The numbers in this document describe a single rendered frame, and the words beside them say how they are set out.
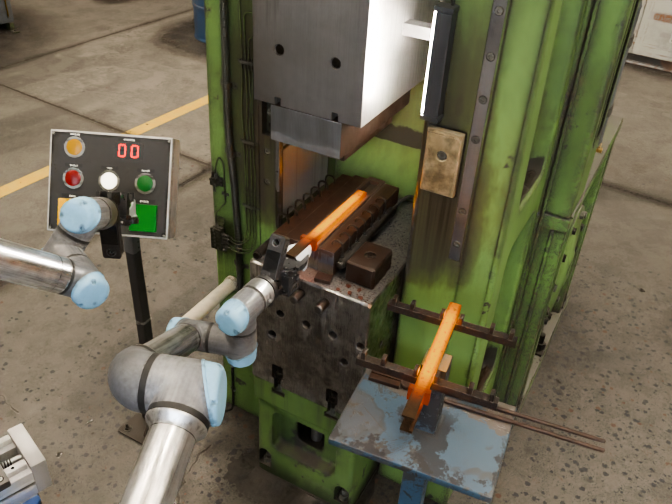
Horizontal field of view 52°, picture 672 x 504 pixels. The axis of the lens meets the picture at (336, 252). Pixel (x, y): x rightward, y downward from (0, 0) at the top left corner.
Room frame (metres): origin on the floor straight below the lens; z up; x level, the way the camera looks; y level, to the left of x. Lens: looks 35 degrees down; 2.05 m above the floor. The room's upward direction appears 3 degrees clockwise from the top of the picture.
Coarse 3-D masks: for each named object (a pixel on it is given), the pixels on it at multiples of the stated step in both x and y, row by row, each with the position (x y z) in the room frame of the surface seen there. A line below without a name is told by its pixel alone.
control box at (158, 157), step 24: (96, 144) 1.70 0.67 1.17; (144, 144) 1.70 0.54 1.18; (168, 144) 1.70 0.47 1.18; (72, 168) 1.66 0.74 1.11; (96, 168) 1.67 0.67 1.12; (120, 168) 1.67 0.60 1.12; (144, 168) 1.67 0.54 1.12; (168, 168) 1.67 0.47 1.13; (48, 192) 1.63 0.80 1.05; (72, 192) 1.63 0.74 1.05; (144, 192) 1.63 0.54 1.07; (168, 192) 1.64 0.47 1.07; (48, 216) 1.60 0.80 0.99; (168, 216) 1.60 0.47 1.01
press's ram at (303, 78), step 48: (288, 0) 1.58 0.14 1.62; (336, 0) 1.52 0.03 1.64; (384, 0) 1.55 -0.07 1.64; (432, 0) 1.82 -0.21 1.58; (288, 48) 1.57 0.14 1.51; (336, 48) 1.52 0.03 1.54; (384, 48) 1.57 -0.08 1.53; (288, 96) 1.57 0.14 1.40; (336, 96) 1.52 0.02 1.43; (384, 96) 1.59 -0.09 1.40
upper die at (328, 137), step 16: (272, 112) 1.59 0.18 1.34; (288, 112) 1.57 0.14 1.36; (384, 112) 1.73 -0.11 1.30; (272, 128) 1.59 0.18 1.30; (288, 128) 1.57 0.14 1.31; (304, 128) 1.55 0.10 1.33; (320, 128) 1.53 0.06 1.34; (336, 128) 1.51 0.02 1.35; (352, 128) 1.56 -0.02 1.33; (368, 128) 1.64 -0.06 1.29; (304, 144) 1.55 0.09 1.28; (320, 144) 1.53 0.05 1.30; (336, 144) 1.51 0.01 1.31; (352, 144) 1.57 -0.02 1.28
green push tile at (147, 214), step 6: (138, 204) 1.61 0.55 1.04; (144, 204) 1.62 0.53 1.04; (138, 210) 1.60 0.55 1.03; (144, 210) 1.60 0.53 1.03; (150, 210) 1.60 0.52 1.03; (156, 210) 1.61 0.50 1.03; (138, 216) 1.60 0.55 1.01; (144, 216) 1.60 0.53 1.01; (150, 216) 1.60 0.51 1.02; (156, 216) 1.60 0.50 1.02; (144, 222) 1.59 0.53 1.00; (150, 222) 1.59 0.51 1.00; (156, 222) 1.59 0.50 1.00; (132, 228) 1.58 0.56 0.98; (138, 228) 1.58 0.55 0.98; (144, 228) 1.58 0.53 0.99; (150, 228) 1.58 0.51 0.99; (156, 228) 1.59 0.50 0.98
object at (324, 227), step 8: (360, 192) 1.81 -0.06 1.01; (352, 200) 1.76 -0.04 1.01; (360, 200) 1.78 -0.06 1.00; (344, 208) 1.71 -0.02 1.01; (352, 208) 1.73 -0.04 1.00; (328, 216) 1.66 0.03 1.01; (336, 216) 1.66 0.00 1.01; (320, 224) 1.61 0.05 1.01; (328, 224) 1.62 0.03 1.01; (312, 232) 1.57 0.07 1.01; (320, 232) 1.57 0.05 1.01; (304, 240) 1.52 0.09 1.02; (312, 240) 1.52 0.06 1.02; (296, 248) 1.48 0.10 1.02; (304, 248) 1.49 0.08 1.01; (312, 248) 1.52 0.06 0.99; (288, 256) 1.45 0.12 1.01; (296, 256) 1.45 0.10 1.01
